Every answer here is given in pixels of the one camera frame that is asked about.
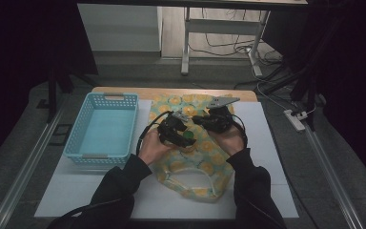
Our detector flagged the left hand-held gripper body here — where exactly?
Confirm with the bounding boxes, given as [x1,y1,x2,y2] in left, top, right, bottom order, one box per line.
[156,109,191,145]

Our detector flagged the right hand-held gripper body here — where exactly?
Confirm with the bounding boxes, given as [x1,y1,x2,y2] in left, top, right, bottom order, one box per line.
[206,95,241,135]

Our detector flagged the orange print fabric bag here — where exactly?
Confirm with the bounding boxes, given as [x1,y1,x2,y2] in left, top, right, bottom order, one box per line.
[148,93,236,202]

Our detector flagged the light blue plastic basket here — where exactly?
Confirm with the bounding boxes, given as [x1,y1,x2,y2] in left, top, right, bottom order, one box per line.
[62,92,140,167]

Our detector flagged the person's right hand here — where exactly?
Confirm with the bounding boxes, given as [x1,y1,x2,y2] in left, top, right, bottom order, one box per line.
[207,124,248,157]

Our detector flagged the person's left hand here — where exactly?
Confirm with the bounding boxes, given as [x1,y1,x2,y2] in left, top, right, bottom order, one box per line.
[138,128,176,167]

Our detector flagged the white table mat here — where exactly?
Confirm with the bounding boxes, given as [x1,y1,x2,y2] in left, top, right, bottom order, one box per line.
[33,99,300,220]

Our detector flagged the white power strip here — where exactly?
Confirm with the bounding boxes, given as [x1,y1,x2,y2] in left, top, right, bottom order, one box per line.
[283,109,308,133]

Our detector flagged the black stand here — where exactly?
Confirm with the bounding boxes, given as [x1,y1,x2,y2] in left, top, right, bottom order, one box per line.
[45,60,100,124]
[260,9,351,132]

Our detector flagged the white cabinet panel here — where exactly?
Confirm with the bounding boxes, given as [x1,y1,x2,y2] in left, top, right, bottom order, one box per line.
[77,3,163,53]

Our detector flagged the right hand-held gripper cable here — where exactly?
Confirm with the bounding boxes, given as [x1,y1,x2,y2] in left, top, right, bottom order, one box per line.
[229,113,249,149]

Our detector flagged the white power cable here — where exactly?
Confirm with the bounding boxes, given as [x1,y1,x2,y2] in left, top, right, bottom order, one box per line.
[251,61,317,116]

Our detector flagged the tangle of floor cables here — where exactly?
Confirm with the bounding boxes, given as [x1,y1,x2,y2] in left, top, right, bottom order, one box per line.
[189,9,284,66]

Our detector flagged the white desk frame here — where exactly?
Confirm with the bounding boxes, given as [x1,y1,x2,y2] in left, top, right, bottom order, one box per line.
[180,7,272,77]

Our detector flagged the aluminium rail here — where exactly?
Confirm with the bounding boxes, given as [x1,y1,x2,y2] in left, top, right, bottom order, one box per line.
[302,125,365,229]
[0,94,69,229]

